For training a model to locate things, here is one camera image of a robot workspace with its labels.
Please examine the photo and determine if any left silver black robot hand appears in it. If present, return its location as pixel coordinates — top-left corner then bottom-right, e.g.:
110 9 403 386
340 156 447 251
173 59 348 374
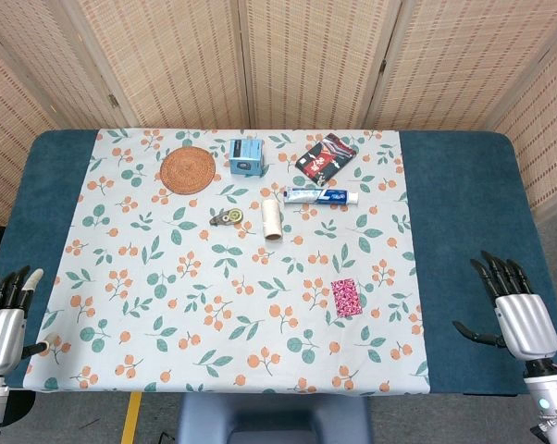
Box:
0 266 57 376

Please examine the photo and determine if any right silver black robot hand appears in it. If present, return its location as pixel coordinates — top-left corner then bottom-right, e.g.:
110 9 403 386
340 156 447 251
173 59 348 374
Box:
452 251 557 366

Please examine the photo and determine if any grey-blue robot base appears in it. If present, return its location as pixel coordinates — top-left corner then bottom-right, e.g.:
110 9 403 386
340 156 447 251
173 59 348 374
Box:
176 392 375 444

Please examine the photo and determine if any red black floral pouch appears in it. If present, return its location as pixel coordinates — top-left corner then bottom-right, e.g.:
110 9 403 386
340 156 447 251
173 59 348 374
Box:
295 133 359 187

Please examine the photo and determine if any yellow floor tape strip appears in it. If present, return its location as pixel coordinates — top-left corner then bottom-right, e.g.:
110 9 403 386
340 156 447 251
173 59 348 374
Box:
120 391 143 444

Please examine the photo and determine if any floral orange-berry tablecloth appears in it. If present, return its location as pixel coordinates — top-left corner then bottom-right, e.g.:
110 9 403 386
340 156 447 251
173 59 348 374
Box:
22 128 431 395

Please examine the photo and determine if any white blue toothpaste tube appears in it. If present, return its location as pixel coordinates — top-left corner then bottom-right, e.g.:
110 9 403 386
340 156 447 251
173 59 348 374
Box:
283 186 360 207

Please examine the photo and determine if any round woven rattan coaster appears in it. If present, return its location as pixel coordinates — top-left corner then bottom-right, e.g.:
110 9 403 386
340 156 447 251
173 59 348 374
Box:
159 146 217 195

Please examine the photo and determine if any correction tape dispenser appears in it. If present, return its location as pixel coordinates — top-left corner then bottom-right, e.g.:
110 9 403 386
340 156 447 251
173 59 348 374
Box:
208 208 245 228

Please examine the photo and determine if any cardboard paper roll tube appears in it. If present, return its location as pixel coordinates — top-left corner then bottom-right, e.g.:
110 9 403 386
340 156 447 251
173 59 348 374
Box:
261 199 284 242

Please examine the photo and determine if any light blue cardboard box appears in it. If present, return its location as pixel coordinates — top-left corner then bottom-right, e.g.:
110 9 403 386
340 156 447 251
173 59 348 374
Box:
228 137 266 177

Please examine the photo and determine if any bamboo folding screen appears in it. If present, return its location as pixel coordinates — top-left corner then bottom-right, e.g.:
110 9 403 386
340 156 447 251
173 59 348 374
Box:
0 0 557 228

